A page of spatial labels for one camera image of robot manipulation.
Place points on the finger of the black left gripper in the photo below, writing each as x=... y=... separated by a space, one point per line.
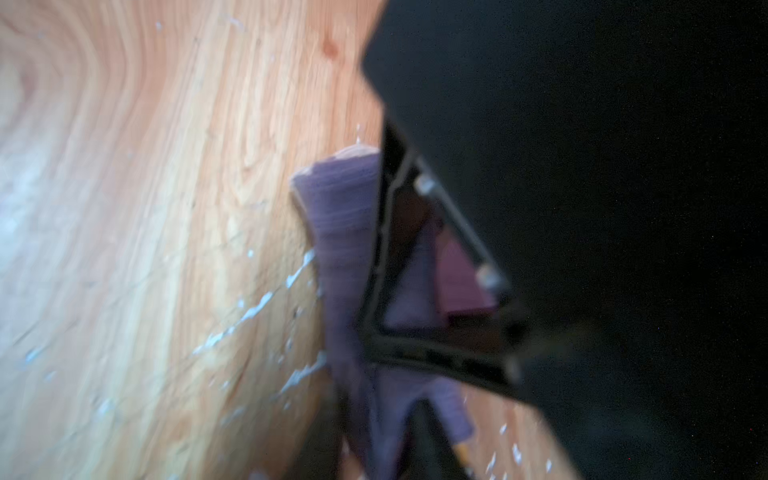
x=407 y=198

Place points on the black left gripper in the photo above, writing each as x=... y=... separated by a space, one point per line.
x=612 y=157

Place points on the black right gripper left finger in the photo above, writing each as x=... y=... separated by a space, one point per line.
x=319 y=455

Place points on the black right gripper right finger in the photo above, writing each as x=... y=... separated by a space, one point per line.
x=427 y=453

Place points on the purple striped sock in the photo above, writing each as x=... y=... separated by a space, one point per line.
x=337 y=199

